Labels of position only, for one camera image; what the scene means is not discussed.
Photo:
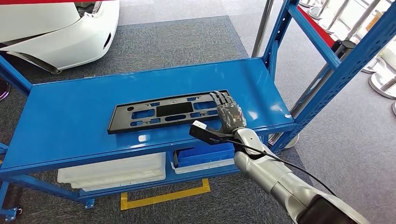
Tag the blue plastic crate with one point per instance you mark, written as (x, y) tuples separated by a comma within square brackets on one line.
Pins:
[(207, 154)]

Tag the white plastic tray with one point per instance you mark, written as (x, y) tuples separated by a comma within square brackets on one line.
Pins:
[(201, 167)]

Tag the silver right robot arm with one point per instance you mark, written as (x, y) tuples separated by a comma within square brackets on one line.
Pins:
[(278, 179)]

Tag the white plastic bin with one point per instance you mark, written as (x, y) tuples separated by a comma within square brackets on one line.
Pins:
[(114, 171)]

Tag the red barrier belt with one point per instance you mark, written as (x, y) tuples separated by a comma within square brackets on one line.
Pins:
[(315, 26), (46, 1)]

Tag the blue metal shelf rack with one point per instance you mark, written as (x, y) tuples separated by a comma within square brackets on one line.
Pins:
[(77, 123)]

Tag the long black plastic plate holder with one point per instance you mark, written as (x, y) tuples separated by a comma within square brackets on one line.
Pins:
[(154, 111)]

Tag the chrome pole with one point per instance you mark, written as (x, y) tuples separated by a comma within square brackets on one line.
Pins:
[(263, 28)]

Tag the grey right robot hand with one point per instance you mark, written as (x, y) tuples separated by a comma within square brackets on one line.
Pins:
[(230, 116)]

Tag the blue metal cart frame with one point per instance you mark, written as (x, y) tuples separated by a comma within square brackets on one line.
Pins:
[(9, 214)]

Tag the white car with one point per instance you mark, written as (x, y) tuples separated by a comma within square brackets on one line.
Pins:
[(55, 31)]

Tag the small black plastic part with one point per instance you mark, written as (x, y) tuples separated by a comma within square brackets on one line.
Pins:
[(176, 159)]

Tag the chrome stanchion base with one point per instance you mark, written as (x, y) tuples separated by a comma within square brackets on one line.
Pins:
[(3, 91)]

